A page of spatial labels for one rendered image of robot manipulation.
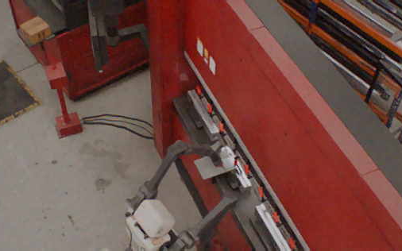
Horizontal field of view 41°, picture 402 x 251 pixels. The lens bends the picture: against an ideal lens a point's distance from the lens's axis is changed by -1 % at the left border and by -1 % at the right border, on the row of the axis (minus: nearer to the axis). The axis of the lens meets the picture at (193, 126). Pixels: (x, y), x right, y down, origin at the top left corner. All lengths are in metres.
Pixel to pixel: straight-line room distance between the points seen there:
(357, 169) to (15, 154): 3.81
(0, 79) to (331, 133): 4.44
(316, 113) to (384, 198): 0.53
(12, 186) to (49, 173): 0.36
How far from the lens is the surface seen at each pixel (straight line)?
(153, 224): 3.29
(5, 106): 5.98
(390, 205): 2.39
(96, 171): 5.23
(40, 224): 5.01
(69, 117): 5.55
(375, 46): 5.08
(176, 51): 4.24
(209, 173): 3.93
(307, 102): 2.67
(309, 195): 2.98
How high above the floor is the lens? 4.18
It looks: 49 degrees down
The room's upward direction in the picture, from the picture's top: 2 degrees clockwise
